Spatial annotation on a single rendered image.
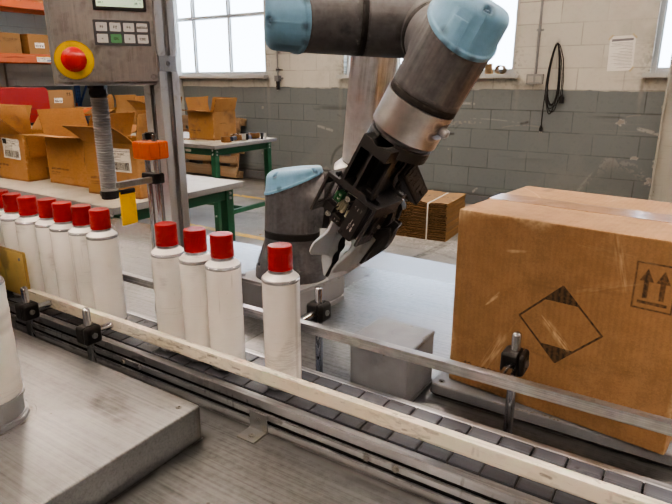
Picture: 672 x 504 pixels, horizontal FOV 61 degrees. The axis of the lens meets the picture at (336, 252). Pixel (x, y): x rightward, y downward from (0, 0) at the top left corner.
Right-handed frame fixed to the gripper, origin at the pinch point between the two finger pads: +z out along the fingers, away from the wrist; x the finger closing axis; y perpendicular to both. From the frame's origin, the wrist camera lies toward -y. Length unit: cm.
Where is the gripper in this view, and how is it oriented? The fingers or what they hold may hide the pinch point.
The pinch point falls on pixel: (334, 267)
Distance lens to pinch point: 73.5
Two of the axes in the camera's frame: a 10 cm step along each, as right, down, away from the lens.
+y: -5.5, 2.4, -8.0
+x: 7.2, 6.2, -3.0
